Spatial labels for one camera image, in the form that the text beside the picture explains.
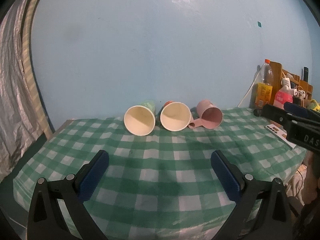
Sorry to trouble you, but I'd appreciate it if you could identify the red paper cup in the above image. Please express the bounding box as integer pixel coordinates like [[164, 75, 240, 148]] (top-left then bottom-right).
[[160, 101, 191, 132]]

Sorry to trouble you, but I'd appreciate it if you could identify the green paper cup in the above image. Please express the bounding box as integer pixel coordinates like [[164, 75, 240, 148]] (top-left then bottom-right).
[[124, 101, 156, 136]]

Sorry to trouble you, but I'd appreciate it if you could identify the white smartphone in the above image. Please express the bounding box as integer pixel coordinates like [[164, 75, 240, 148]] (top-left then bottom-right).
[[265, 124, 296, 149]]

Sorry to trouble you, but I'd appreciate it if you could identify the pink label spray bottle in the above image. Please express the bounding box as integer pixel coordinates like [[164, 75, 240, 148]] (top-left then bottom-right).
[[273, 77, 296, 109]]

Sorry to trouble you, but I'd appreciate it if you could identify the yellow box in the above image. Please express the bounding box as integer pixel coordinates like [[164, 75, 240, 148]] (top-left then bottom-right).
[[255, 82, 272, 108]]

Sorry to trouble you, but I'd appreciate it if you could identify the wooden desk organizer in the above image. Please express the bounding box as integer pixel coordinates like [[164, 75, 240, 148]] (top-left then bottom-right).
[[270, 61, 313, 107]]

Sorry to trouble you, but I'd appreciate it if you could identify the black remote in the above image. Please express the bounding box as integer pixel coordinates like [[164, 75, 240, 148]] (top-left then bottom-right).
[[303, 67, 309, 82]]

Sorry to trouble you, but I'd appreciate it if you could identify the clear bottle orange cap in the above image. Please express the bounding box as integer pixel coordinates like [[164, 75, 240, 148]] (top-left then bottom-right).
[[261, 59, 273, 86]]

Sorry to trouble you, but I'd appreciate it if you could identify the pink plastic mug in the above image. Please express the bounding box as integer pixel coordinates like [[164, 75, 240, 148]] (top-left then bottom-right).
[[188, 100, 223, 129]]

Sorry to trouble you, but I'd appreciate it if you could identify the silver grey curtain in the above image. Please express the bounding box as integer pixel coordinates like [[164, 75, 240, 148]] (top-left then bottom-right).
[[1, 0, 53, 179]]

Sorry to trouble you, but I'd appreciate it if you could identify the green white checkered tablecloth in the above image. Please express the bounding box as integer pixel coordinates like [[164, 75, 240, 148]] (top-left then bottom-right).
[[13, 108, 306, 239]]

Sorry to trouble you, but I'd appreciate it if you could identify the white cable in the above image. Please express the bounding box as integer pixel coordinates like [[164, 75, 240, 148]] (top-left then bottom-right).
[[236, 65, 263, 108]]

